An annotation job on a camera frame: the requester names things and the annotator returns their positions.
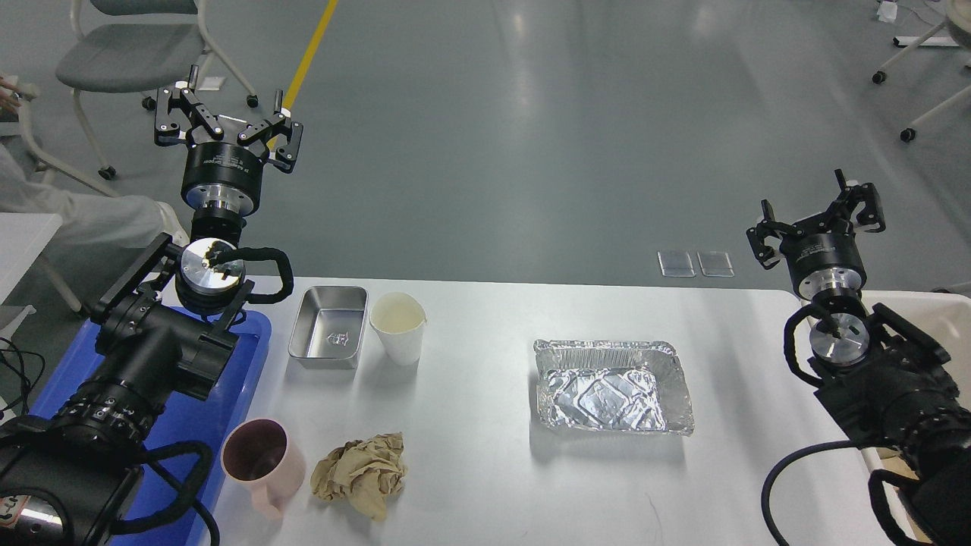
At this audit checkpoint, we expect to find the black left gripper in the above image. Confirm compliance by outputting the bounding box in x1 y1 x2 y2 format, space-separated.
153 65 304 214

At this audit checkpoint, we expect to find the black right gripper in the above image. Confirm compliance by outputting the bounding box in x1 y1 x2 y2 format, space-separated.
746 168 887 300

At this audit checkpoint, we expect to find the stainless steel rectangular tray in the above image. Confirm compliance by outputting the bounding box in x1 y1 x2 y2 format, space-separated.
288 286 368 369

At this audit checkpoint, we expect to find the aluminium foil container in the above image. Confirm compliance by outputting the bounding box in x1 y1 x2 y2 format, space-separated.
533 340 695 438

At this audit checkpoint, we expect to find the pink mug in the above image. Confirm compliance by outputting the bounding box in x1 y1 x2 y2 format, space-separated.
221 418 306 521

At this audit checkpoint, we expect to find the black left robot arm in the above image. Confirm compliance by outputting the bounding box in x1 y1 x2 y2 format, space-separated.
2 66 304 545

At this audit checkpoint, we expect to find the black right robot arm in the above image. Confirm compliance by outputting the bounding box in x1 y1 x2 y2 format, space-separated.
746 170 970 545

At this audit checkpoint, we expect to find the clear floor plate right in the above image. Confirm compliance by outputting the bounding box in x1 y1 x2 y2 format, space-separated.
695 251 735 278

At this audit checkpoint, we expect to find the clear floor plate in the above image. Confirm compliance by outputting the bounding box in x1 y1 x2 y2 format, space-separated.
695 251 735 278
658 251 696 278

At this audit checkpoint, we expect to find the clear floor plate left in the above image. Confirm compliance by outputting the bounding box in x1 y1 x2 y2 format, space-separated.
658 251 696 278

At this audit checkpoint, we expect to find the grey office chair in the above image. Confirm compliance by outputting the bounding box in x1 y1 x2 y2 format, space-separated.
55 1 258 180

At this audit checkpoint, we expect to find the person in white clothes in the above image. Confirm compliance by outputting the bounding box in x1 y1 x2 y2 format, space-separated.
0 72 190 304

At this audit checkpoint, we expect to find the white plastic bin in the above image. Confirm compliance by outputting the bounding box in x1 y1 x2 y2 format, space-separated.
806 291 971 546

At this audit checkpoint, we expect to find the white side table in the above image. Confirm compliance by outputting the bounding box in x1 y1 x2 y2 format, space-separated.
1 213 84 340

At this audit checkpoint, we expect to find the white paper cup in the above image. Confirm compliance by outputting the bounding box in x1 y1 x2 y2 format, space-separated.
369 293 427 366

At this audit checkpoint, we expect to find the white chair base right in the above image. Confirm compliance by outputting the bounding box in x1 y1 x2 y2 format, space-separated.
871 0 971 144

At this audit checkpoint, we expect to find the blue plastic tray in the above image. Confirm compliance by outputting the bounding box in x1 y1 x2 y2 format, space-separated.
30 311 272 545

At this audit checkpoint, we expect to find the crumpled brown paper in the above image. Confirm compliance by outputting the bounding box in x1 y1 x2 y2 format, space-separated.
310 432 408 522

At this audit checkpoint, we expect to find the black cables left edge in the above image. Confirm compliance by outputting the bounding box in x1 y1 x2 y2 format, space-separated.
0 337 46 422

